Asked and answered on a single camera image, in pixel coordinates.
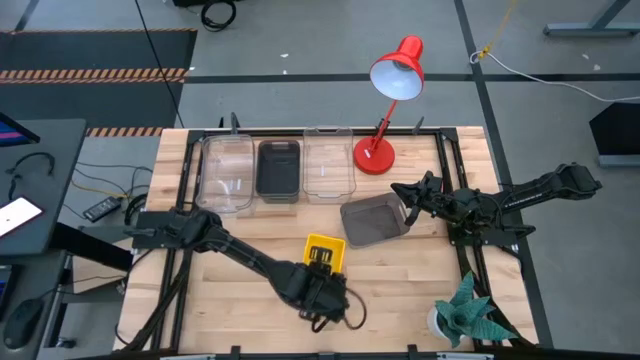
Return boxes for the coiled black cable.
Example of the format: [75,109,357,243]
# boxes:
[200,0,237,33]

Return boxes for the desk monitor with lit screen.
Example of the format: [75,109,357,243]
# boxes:
[0,112,41,148]

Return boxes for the grey office desk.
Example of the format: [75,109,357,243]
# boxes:
[0,118,89,257]

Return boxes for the white floor cable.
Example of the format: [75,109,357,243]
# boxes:
[468,49,640,104]

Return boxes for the grey metal table leg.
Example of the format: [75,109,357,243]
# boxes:
[543,0,640,39]

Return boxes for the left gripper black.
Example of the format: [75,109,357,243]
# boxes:
[289,246,351,324]

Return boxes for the yellow plastic slotted basket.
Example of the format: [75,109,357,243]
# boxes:
[303,233,347,275]
[302,233,347,276]

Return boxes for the black hazard striped floor mat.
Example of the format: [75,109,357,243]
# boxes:
[0,28,199,139]

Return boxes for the black computer mouse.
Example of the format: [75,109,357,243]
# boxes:
[3,298,45,350]

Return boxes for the black floor stand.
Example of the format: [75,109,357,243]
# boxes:
[588,102,640,169]

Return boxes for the yellow cord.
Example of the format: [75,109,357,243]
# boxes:
[476,0,520,62]

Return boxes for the dark grey plastic basket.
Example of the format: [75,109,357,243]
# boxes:
[254,138,303,205]

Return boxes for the black power adapter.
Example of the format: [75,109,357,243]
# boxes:
[82,196,123,224]

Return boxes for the black metal table frame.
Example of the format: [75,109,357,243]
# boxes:
[115,125,539,360]

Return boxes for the white phone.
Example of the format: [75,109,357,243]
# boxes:
[0,195,45,239]

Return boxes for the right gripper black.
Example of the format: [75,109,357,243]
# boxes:
[390,170,454,227]

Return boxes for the long black floor cable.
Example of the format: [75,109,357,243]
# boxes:
[133,0,186,129]

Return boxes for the clear plastic bin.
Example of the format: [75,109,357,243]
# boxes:
[194,133,257,216]
[301,125,358,206]

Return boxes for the dark desk surface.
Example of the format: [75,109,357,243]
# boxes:
[0,249,69,360]

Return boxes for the light grey plastic basket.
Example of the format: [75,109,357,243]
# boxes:
[339,191,412,249]

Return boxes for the green plant in white pot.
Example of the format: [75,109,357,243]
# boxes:
[426,270,520,350]

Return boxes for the black left camera cable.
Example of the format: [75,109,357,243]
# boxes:
[310,287,369,334]

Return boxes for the red desk lamp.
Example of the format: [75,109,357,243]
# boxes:
[352,34,426,177]

